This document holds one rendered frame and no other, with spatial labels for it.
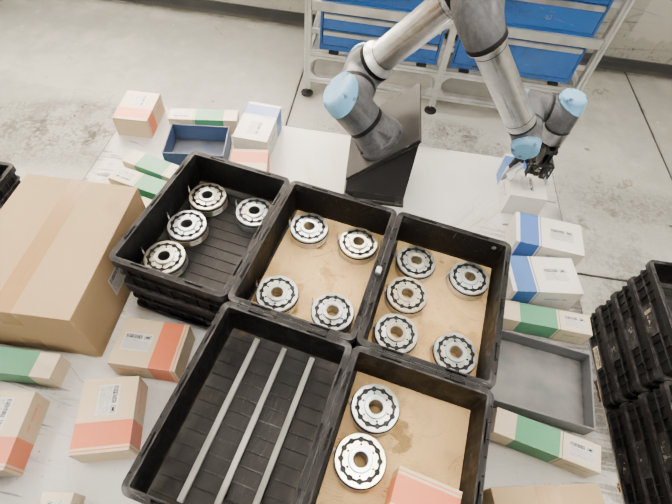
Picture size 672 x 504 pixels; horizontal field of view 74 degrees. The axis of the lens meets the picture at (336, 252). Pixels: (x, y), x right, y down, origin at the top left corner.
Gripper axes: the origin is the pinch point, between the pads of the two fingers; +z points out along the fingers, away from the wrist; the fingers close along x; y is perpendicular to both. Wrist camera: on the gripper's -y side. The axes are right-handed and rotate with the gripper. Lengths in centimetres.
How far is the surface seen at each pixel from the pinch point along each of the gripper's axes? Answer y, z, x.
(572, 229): 21.1, -2.9, 11.9
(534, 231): 24.2, -2.9, -0.1
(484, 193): 1.9, 6.3, -10.9
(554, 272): 38.6, -3.0, 3.7
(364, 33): -141, 32, -64
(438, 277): 49, -7, -30
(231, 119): -10, 0, -103
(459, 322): 61, -7, -25
